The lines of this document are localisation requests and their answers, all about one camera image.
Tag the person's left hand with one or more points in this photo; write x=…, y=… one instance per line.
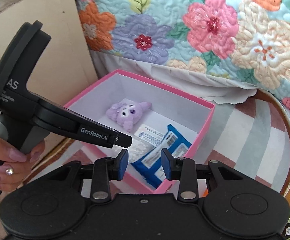
x=12, y=155

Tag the clear floss pick box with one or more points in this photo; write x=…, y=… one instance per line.
x=138, y=152

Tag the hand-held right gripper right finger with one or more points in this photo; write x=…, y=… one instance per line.
x=166, y=165

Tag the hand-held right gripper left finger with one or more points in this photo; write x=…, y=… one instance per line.
x=123, y=163

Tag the pink storage box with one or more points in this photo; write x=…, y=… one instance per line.
x=140, y=90

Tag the white toothpaste box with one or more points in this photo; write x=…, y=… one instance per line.
x=150, y=132

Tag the blue wet wipes pack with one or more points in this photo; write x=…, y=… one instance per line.
x=177, y=142

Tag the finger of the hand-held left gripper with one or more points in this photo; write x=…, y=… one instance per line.
x=95, y=132

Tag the orange makeup sponge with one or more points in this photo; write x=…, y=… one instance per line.
x=205, y=192

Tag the purple plush toy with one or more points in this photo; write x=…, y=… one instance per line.
x=125, y=115

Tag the checkered round rug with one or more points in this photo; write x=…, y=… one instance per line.
x=247, y=130

